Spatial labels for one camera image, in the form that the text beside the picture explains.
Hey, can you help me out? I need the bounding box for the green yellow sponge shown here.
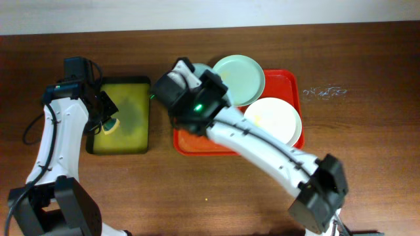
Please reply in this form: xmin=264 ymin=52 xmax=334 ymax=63
xmin=102 ymin=118 xmax=120 ymax=135

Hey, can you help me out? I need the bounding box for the mint green plate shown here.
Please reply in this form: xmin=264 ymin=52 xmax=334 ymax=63
xmin=213 ymin=54 xmax=266 ymax=106

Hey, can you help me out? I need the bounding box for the white cream plate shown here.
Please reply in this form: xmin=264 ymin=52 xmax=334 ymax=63
xmin=244 ymin=98 xmax=303 ymax=146

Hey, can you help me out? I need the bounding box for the light blue plate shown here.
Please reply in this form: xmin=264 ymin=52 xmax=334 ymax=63
xmin=193 ymin=63 xmax=233 ymax=106

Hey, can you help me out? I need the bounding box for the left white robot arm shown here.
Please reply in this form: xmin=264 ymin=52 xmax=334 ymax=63
xmin=4 ymin=56 xmax=130 ymax=235

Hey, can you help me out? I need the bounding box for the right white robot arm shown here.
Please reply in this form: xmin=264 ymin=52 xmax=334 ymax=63
xmin=151 ymin=57 xmax=352 ymax=235

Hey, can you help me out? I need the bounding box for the black tray with yellow liquid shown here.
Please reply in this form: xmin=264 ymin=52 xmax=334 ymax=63
xmin=86 ymin=76 xmax=150 ymax=155

